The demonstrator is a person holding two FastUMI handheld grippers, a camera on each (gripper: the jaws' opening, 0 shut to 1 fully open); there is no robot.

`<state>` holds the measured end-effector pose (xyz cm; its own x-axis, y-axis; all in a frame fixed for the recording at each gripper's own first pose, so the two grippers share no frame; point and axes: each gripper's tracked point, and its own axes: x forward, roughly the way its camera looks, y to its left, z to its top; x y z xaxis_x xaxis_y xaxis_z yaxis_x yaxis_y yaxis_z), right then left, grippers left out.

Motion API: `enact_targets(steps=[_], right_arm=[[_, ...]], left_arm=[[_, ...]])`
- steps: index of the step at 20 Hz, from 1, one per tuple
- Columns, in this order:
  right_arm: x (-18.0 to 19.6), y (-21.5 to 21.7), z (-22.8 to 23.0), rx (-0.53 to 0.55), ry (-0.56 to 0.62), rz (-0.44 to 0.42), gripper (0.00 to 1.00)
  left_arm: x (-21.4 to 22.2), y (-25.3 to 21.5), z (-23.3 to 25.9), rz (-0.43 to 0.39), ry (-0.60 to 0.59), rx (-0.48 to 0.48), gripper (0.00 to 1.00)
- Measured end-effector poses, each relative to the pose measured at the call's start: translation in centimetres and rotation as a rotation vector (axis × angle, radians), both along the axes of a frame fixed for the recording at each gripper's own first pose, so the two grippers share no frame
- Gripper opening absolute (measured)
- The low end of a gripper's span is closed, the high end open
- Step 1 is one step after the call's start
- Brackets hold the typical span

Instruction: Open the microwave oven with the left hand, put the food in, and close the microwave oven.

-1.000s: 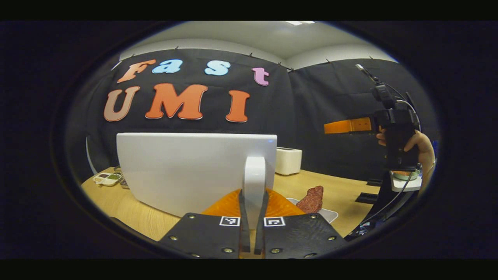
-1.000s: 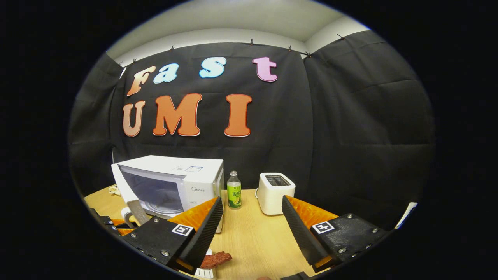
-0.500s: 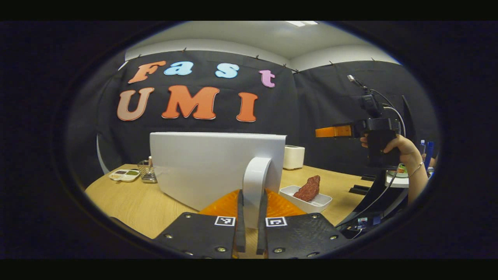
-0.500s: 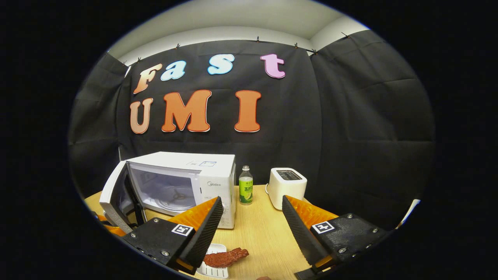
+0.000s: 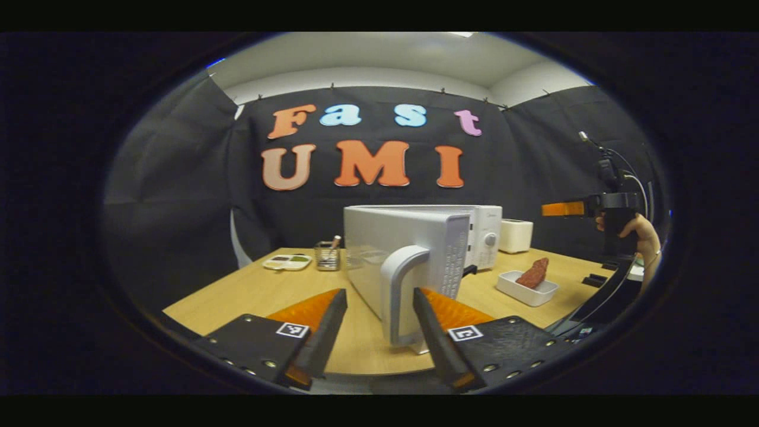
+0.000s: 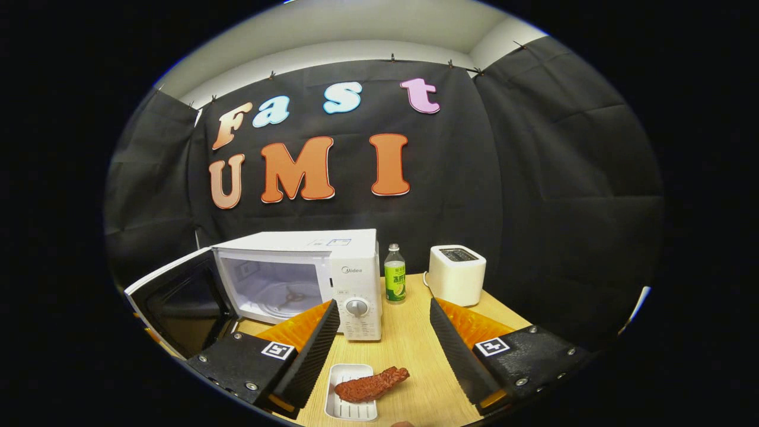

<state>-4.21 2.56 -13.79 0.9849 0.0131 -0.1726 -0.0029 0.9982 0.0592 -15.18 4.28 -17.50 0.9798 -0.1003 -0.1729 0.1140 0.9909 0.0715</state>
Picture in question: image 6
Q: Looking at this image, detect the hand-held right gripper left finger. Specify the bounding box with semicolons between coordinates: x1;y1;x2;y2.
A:
186;299;342;420

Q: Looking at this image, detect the white toaster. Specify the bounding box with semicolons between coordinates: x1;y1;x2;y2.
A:
427;244;487;308

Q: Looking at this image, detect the clear bottle with green label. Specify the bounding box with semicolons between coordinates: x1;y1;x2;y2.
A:
384;243;407;305

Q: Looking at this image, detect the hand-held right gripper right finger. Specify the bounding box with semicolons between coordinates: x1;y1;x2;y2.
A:
429;297;594;412

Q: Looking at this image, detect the red-brown meat piece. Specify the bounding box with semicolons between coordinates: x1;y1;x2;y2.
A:
334;366;410;404

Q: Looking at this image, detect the glass turntable plate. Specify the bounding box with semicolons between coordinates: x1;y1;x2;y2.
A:
260;281;324;317

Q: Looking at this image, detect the white microwave oven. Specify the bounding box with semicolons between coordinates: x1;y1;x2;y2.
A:
124;229;384;360

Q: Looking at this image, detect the white rectangular tray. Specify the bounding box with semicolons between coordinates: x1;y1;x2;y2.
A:
324;363;379;422

